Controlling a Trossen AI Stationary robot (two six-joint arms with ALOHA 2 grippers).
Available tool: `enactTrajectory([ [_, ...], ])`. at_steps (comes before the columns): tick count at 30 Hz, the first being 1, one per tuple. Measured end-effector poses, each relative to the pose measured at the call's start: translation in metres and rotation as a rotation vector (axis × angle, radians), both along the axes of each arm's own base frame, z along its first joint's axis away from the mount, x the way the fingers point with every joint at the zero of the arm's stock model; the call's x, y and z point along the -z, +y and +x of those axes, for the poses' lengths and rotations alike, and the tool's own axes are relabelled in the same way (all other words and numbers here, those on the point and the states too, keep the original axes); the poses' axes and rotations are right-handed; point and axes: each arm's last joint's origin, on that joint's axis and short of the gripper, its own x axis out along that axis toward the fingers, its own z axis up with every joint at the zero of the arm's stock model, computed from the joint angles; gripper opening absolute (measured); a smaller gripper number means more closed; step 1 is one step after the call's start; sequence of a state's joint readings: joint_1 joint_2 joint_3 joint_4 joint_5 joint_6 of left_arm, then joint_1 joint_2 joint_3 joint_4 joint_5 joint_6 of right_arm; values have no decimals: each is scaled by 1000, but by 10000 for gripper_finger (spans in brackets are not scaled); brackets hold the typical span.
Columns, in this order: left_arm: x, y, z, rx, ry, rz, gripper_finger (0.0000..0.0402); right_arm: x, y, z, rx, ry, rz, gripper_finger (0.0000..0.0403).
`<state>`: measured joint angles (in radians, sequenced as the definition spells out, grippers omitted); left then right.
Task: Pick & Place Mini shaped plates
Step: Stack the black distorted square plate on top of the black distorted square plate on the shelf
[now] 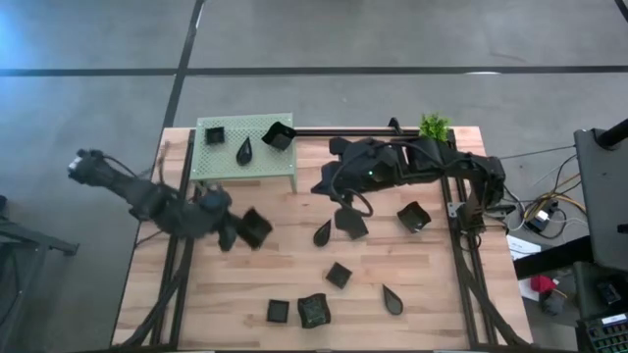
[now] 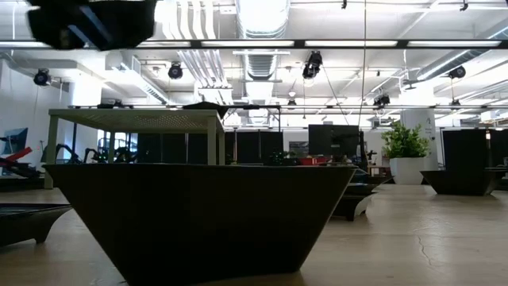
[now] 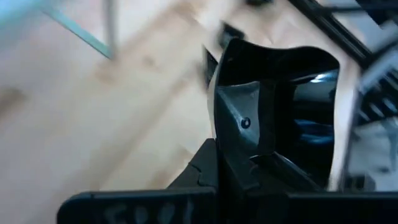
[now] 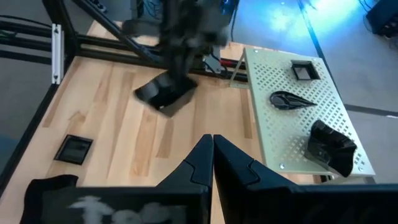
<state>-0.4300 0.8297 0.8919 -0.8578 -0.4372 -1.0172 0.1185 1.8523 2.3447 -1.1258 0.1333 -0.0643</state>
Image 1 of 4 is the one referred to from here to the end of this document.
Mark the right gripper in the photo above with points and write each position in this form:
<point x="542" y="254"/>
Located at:
<point x="350" y="162"/>

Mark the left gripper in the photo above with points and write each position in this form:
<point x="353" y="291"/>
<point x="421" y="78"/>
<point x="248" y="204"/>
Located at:
<point x="218" y="223"/>

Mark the black teardrop mini plate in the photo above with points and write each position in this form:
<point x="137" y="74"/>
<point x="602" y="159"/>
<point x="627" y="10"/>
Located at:
<point x="322" y="236"/>
<point x="244" y="154"/>
<point x="393" y="303"/>

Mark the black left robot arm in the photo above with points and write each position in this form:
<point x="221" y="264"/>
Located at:
<point x="142" y="196"/>

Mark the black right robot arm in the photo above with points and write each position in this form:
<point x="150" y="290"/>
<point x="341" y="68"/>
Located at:
<point x="483" y="171"/>

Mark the green perforated metal shelf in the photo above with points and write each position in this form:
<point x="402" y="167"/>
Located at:
<point x="265" y="164"/>

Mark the small potted green plant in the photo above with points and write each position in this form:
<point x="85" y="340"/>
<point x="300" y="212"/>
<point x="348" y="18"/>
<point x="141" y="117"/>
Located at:
<point x="434" y="125"/>

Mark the black metal stand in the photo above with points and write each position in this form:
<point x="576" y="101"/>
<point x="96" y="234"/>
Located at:
<point x="39" y="238"/>

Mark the white paper sheet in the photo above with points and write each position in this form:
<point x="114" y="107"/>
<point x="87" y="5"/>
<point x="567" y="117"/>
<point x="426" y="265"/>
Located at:
<point x="522" y="245"/>

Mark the small power supply box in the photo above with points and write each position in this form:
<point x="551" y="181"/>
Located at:
<point x="539" y="219"/>

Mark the red cloth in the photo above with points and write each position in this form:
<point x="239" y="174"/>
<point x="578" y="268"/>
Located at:
<point x="542" y="283"/>

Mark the dark grey cloth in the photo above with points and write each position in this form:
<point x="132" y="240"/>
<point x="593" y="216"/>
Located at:
<point x="552" y="304"/>

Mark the dark grey box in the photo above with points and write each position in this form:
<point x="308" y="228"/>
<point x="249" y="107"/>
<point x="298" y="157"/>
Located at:
<point x="589" y="289"/>

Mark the grey flat panel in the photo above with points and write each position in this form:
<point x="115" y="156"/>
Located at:
<point x="608" y="196"/>

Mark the black pole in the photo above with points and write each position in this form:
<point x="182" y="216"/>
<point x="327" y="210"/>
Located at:
<point x="613" y="133"/>

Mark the parts organizer box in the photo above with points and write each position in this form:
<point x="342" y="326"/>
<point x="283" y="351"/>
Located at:
<point x="606" y="336"/>

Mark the black aluminium table frame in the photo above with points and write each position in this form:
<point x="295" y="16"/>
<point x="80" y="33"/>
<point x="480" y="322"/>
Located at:
<point x="319" y="132"/>

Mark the black frame clamp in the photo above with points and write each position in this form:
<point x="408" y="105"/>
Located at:
<point x="394" y="125"/>

